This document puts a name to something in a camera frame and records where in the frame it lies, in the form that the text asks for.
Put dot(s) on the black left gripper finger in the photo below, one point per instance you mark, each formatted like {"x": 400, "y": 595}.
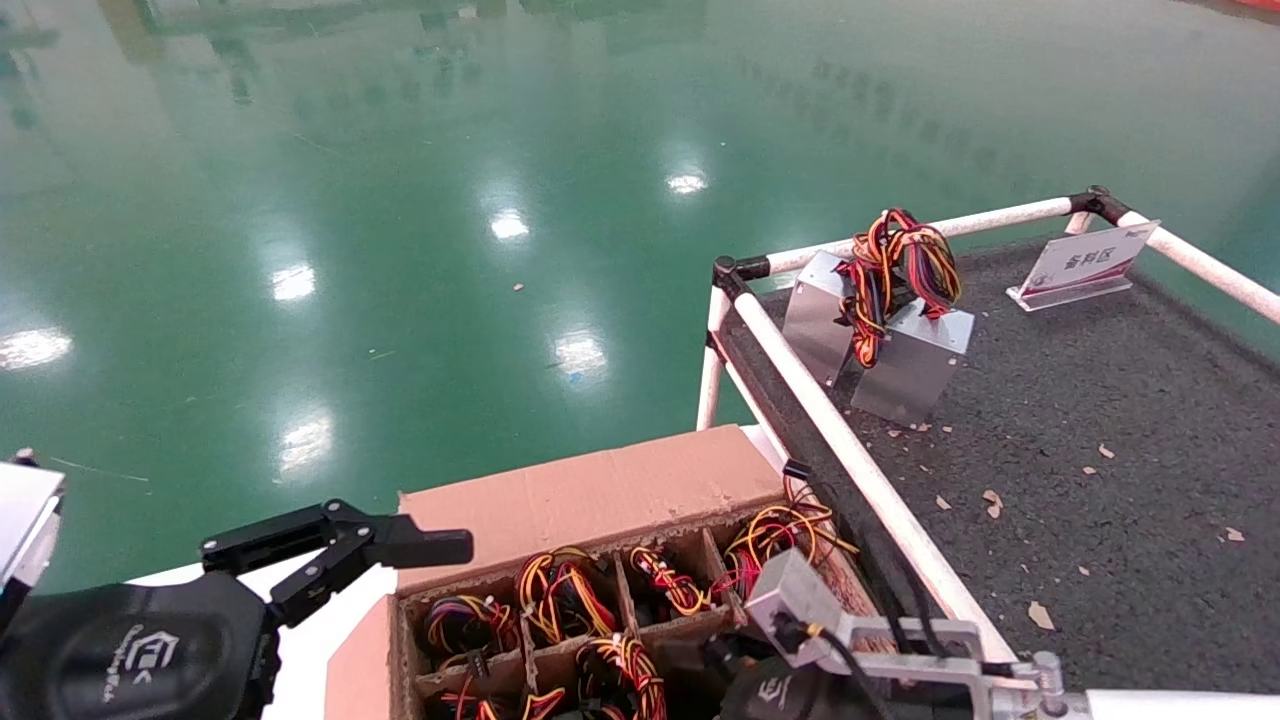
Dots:
{"x": 422, "y": 547}

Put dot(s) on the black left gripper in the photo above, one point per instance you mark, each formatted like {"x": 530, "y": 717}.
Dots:
{"x": 100, "y": 650}

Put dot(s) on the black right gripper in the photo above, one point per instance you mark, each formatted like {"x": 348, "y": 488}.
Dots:
{"x": 775, "y": 695}

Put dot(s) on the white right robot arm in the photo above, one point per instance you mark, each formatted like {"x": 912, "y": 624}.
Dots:
{"x": 1180, "y": 706}

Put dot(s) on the brown cardboard divider box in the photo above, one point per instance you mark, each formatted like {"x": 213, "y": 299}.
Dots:
{"x": 600, "y": 490}

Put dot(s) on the clear acrylic sign stand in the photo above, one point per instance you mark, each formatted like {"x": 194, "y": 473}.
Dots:
{"x": 1085, "y": 260}

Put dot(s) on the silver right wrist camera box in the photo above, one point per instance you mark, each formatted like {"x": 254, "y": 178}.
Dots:
{"x": 795, "y": 595}

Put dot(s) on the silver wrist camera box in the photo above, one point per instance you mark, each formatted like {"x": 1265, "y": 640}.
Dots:
{"x": 795, "y": 595}
{"x": 25, "y": 510}

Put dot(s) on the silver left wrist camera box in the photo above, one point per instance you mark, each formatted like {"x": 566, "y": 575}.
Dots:
{"x": 25, "y": 510}

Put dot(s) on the white pipe table frame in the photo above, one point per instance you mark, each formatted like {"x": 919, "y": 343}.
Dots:
{"x": 800, "y": 372}

